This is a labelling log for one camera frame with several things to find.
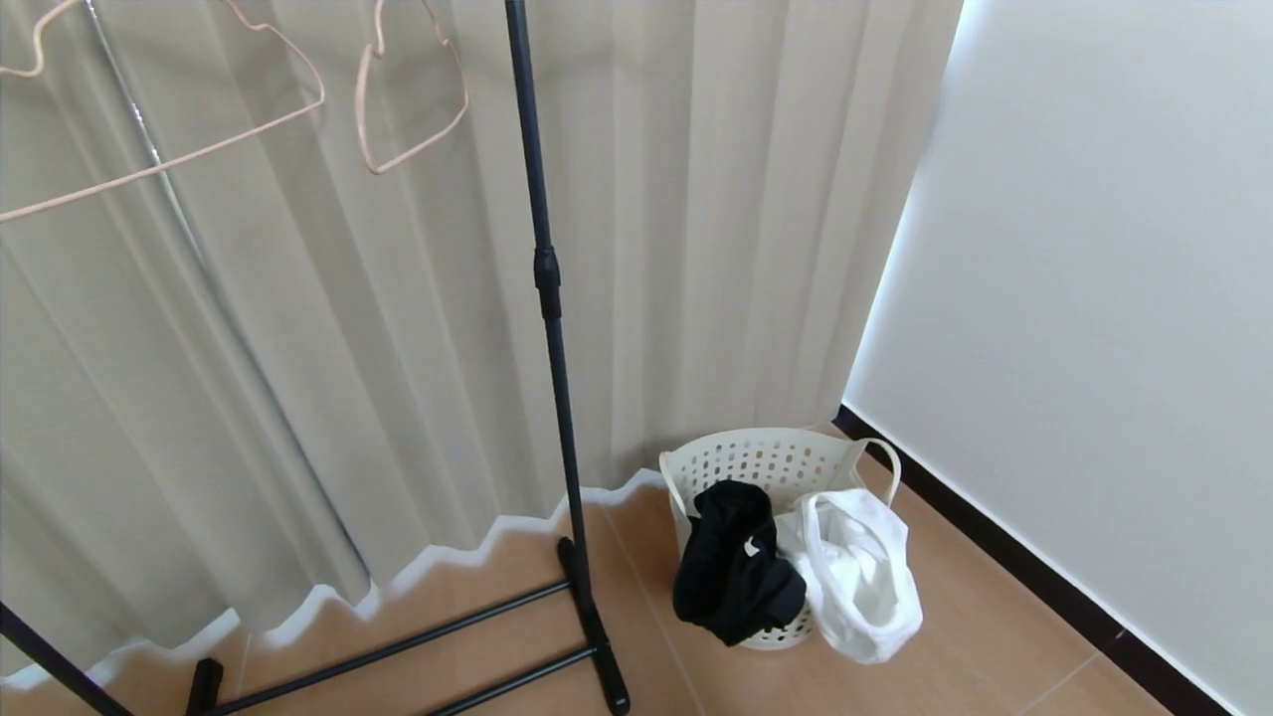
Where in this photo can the white laundry basket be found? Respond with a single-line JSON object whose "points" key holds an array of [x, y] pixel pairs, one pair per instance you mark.
{"points": [[766, 459]]}

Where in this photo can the black shorts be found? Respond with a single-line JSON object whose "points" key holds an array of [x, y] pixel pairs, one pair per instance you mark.
{"points": [[731, 577]]}

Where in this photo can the white garment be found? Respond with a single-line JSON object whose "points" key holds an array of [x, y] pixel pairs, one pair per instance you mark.
{"points": [[860, 587]]}

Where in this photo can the beige curtain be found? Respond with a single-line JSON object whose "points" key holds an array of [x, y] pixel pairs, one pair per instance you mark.
{"points": [[716, 219]]}

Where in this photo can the pink clothes hanger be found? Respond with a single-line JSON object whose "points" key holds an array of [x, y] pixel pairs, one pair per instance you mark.
{"points": [[418, 149], [199, 152]]}

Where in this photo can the black clothes rack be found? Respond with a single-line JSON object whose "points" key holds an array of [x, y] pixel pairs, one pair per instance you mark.
{"points": [[553, 338]]}

